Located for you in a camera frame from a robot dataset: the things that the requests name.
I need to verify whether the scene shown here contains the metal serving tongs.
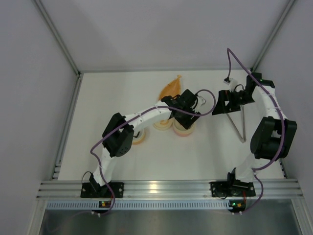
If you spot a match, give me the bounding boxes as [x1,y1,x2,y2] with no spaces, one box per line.
[227,105,246,143]

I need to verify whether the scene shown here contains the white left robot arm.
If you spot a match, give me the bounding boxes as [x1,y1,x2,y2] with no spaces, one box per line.
[89,89,206,196]

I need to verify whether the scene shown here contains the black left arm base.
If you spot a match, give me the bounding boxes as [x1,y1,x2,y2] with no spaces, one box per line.
[80,182,124,198]

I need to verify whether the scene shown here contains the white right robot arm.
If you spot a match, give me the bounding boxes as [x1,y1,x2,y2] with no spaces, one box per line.
[213,72,297,189]

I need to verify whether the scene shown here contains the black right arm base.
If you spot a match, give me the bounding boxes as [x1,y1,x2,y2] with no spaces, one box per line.
[209,181,256,199]

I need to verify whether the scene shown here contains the cream lid orange smiley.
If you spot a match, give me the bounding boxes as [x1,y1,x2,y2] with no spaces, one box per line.
[153,119,173,131]

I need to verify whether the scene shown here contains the orange boat-shaped dish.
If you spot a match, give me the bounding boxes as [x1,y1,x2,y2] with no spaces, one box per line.
[158,75,182,100]

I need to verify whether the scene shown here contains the cream bowl orange base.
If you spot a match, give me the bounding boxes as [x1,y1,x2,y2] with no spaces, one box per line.
[132,129,146,145]

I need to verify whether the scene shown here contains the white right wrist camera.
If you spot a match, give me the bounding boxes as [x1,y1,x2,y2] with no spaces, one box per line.
[224,77,238,91]

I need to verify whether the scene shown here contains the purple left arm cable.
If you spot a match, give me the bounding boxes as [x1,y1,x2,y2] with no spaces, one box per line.
[90,89,216,216]

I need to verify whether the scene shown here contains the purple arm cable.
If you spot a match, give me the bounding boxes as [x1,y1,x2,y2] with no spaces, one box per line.
[90,89,216,216]
[226,47,286,216]

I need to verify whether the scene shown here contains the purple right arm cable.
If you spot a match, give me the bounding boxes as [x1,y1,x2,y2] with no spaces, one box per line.
[226,47,286,216]

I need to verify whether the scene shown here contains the grey slotted cable duct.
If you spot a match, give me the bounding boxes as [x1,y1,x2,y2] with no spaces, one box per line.
[46,200,243,211]

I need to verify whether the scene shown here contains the aluminium mounting rail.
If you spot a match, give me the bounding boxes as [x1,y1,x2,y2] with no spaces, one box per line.
[36,179,303,200]

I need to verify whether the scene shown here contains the right aluminium frame post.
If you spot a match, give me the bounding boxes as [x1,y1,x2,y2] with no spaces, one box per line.
[250,0,298,72]

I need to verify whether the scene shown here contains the aluminium frame post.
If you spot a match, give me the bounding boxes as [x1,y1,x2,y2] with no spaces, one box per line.
[32,0,81,77]
[250,0,298,72]

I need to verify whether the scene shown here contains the left aluminium frame post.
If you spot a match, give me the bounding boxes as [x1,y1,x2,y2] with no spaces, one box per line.
[32,0,81,77]

